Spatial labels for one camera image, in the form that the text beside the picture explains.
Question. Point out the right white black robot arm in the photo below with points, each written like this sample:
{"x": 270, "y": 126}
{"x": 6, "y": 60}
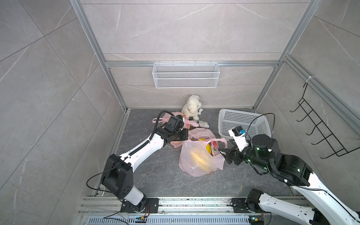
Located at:
{"x": 262, "y": 152}

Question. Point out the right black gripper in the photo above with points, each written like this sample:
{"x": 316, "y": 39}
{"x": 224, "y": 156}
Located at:
{"x": 233, "y": 151}

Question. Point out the yellow-green banana bunch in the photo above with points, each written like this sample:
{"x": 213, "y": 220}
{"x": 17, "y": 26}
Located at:
{"x": 201, "y": 159}
{"x": 208, "y": 147}

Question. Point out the black wire hook rack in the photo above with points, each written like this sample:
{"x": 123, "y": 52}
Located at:
{"x": 322, "y": 128}

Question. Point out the white plush toy dog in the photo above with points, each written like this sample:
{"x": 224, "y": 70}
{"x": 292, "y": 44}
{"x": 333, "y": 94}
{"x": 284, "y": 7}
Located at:
{"x": 192, "y": 108}

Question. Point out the white plastic basket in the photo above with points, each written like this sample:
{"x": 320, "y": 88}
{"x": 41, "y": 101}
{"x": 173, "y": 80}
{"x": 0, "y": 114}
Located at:
{"x": 228, "y": 119}

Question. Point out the plain pink plastic bag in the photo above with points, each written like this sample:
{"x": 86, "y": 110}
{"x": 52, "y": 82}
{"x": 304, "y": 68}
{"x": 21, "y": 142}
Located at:
{"x": 193, "y": 143}

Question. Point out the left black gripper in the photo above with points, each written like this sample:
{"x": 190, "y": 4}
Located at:
{"x": 184, "y": 134}

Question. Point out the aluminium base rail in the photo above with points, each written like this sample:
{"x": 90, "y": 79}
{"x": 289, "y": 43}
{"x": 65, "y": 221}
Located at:
{"x": 170, "y": 210}

